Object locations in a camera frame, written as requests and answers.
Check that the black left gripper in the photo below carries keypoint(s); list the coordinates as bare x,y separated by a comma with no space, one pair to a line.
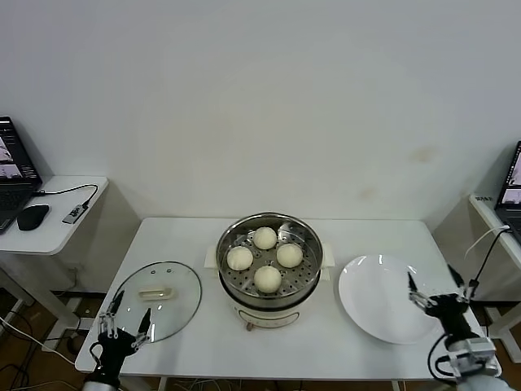
114,350

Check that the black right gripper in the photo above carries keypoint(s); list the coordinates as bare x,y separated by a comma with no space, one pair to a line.
452,313

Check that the round glass pot lid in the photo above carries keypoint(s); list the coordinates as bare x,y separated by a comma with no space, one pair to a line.
183,293

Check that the white steamed baozi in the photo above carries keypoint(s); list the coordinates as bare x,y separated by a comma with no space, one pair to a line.
264,237
239,257
267,279
289,255

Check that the perforated steel steamer basket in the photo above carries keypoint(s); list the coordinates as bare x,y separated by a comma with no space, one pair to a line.
309,264

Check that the large white plate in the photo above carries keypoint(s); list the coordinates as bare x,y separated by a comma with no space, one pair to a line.
374,297

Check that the white rounded side table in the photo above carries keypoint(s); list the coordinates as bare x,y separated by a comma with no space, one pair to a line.
49,240

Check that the dark laptop with pink screen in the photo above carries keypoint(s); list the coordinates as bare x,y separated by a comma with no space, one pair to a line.
510,195

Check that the grey usb hub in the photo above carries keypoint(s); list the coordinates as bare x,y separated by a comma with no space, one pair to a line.
73,213

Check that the cream electric cooker pot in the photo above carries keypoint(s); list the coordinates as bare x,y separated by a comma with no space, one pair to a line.
268,315

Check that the black computer mouse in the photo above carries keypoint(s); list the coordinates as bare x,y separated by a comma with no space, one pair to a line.
31,217

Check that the black laptop with grey keyboard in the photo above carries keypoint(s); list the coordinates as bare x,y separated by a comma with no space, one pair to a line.
12,191

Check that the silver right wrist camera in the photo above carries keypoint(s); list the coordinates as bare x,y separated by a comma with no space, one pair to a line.
472,354

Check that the white wall socket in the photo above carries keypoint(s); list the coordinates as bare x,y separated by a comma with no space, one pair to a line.
74,269

